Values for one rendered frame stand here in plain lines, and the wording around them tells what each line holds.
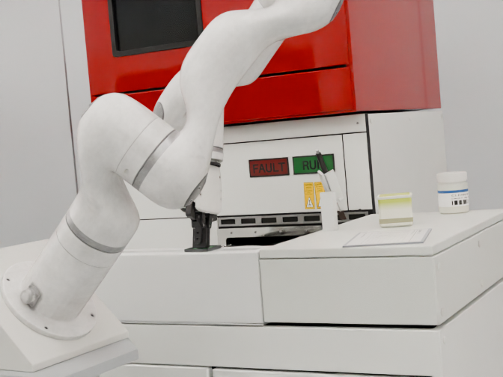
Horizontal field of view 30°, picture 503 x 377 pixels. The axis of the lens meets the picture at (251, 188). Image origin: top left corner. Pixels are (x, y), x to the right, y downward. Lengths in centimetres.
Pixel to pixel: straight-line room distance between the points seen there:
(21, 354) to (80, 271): 17
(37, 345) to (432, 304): 69
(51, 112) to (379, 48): 259
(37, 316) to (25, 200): 326
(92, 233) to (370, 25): 113
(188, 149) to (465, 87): 240
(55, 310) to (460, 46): 248
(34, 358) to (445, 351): 72
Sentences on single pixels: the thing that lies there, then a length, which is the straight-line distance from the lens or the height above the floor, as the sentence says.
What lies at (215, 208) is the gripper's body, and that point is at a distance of 191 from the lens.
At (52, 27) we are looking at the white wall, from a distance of 479.
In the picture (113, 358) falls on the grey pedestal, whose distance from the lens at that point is 165.
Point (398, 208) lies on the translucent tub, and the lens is 199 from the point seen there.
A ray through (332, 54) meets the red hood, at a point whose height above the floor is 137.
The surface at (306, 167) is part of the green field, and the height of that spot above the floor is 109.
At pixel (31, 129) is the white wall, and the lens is 488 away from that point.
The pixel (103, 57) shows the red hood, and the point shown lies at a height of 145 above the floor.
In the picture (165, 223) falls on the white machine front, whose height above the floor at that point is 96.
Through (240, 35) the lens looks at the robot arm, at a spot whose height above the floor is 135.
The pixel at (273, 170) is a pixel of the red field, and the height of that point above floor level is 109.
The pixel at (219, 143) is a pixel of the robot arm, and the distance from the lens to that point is 190.
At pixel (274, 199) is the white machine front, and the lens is 246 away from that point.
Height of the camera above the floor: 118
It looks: 3 degrees down
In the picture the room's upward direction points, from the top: 5 degrees counter-clockwise
